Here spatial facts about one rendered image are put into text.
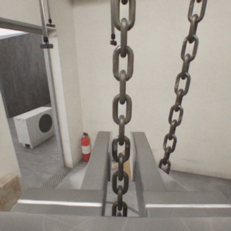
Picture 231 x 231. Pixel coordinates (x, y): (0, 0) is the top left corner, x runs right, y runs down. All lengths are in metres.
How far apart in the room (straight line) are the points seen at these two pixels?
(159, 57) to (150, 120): 0.89
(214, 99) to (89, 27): 1.96
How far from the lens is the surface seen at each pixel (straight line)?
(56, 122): 2.59
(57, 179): 2.75
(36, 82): 6.98
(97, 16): 2.63
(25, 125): 3.60
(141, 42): 2.39
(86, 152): 2.89
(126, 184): 0.17
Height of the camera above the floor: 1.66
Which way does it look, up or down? 19 degrees down
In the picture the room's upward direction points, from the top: 1 degrees counter-clockwise
